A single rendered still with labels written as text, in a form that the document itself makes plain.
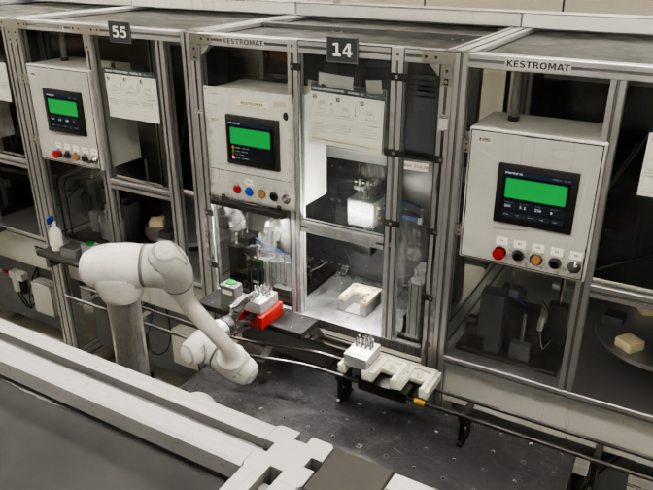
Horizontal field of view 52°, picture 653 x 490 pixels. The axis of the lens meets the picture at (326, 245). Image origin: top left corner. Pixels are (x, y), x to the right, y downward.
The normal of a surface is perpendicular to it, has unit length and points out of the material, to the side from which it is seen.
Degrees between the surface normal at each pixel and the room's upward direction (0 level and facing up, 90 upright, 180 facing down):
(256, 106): 90
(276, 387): 0
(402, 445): 0
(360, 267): 90
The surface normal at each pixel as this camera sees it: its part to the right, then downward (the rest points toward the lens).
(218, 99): -0.50, 0.36
